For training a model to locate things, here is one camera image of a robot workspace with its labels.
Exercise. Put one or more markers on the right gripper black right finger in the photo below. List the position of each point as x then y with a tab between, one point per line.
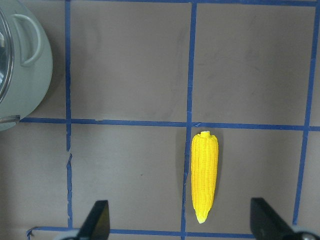
266	224

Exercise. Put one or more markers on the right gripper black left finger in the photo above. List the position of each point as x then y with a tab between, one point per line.
97	223

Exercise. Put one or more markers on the yellow corn cob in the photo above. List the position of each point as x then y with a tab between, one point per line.
204	171

